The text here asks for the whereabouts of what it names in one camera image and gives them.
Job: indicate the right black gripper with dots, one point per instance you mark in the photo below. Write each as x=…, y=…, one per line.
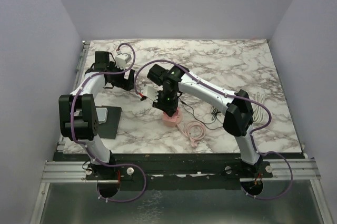
x=169, y=109

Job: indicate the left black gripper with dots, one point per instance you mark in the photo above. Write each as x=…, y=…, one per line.
x=124, y=83

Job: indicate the pink cube socket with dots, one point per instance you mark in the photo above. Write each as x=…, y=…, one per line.
x=174, y=120

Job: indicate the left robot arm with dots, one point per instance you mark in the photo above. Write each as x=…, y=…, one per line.
x=78, y=115

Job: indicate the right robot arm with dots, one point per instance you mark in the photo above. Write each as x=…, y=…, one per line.
x=235, y=106

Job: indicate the grey white rectangular box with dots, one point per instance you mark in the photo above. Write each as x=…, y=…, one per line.
x=102, y=114

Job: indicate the black foam mat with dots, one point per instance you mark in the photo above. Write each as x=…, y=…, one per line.
x=109, y=129

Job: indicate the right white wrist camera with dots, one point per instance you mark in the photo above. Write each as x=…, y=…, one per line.
x=150, y=93

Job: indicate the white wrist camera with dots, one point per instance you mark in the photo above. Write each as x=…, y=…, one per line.
x=122, y=59
x=150, y=93

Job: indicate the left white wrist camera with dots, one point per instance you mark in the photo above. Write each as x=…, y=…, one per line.
x=122, y=59

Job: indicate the black mounting base rail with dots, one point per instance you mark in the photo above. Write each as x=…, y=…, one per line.
x=178, y=171

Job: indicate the aluminium frame rail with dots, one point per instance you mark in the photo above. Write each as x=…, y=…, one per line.
x=291, y=201

